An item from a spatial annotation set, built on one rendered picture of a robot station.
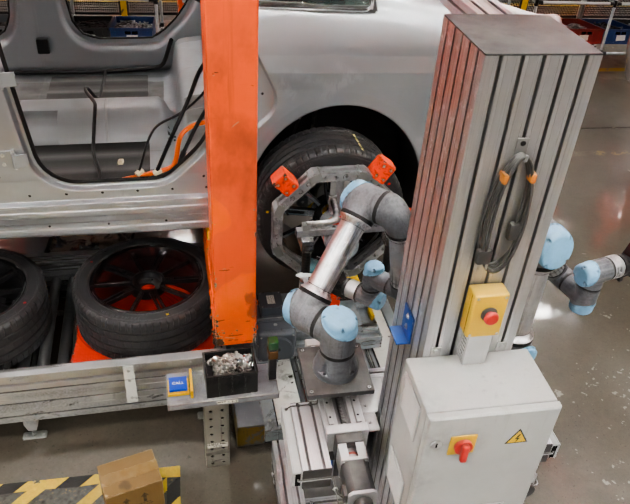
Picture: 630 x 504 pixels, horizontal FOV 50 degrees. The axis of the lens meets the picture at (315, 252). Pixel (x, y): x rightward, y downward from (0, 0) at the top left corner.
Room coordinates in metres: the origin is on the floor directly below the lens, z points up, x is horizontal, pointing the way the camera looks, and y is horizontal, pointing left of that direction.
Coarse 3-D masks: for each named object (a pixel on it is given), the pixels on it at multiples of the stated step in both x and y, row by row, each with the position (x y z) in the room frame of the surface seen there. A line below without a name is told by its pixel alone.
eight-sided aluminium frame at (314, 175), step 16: (304, 176) 2.42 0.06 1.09; (320, 176) 2.39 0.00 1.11; (336, 176) 2.42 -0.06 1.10; (352, 176) 2.43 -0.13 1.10; (368, 176) 2.44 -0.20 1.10; (304, 192) 2.38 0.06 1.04; (272, 208) 2.38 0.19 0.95; (272, 224) 2.39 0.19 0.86; (272, 240) 2.36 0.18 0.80; (288, 256) 2.37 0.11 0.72; (368, 256) 2.45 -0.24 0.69; (352, 272) 2.44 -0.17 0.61
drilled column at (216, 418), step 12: (204, 408) 1.79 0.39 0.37; (216, 408) 1.80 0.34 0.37; (228, 408) 1.82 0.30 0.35; (204, 420) 1.79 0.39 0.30; (216, 420) 1.80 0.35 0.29; (228, 420) 1.82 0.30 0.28; (204, 432) 1.83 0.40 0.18; (216, 432) 1.80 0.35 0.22; (228, 432) 1.81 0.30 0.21; (216, 444) 1.80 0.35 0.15; (228, 444) 1.81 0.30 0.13; (216, 456) 1.80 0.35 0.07; (228, 456) 1.81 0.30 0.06
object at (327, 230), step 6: (300, 228) 2.20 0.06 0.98; (312, 228) 2.21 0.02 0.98; (318, 228) 2.21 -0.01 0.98; (324, 228) 2.21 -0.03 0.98; (330, 228) 2.22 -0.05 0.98; (372, 228) 2.25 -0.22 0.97; (378, 228) 2.26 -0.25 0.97; (300, 234) 2.18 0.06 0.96; (306, 234) 2.19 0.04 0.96; (312, 234) 2.19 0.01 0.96; (318, 234) 2.20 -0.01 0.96; (324, 234) 2.21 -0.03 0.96; (330, 234) 2.21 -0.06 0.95
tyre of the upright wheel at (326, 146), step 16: (320, 128) 2.68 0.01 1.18; (336, 128) 2.70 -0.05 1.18; (288, 144) 2.61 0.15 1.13; (304, 144) 2.56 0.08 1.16; (320, 144) 2.54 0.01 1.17; (336, 144) 2.56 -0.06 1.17; (352, 144) 2.57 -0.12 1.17; (368, 144) 2.66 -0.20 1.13; (272, 160) 2.58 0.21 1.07; (288, 160) 2.49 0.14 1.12; (304, 160) 2.46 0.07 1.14; (320, 160) 2.48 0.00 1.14; (336, 160) 2.49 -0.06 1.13; (352, 160) 2.51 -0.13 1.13; (368, 160) 2.53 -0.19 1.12; (272, 192) 2.43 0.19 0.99; (400, 192) 2.58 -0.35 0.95; (272, 256) 2.43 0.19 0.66
